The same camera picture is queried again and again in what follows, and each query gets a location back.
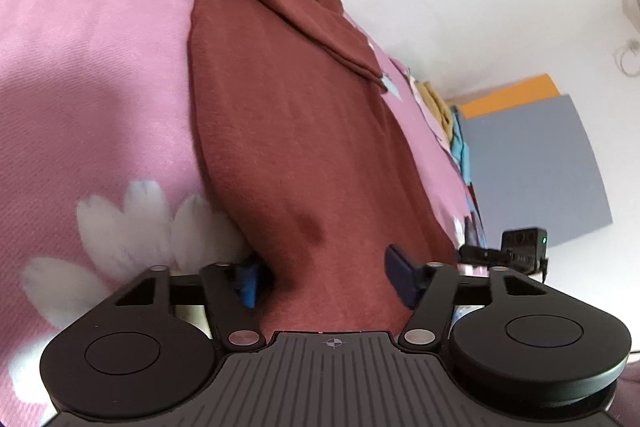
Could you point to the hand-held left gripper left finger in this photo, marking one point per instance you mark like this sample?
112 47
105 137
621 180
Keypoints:
247 288

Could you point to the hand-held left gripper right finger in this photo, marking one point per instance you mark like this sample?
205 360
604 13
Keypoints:
400 276

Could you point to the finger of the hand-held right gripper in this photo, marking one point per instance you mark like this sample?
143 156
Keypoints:
477 254

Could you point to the reddish brown sweater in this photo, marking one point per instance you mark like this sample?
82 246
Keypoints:
290 132

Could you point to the grey blue panel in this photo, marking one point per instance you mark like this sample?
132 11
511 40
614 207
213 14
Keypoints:
540 172

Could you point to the teal cloth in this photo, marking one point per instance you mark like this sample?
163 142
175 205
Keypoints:
459 147

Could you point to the orange panel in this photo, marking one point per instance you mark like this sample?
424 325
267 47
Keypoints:
510 96

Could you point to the yellow cloth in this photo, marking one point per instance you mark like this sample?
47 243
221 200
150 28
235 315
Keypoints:
436 107

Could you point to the pink floral bed sheet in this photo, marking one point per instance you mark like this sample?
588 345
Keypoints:
100 57

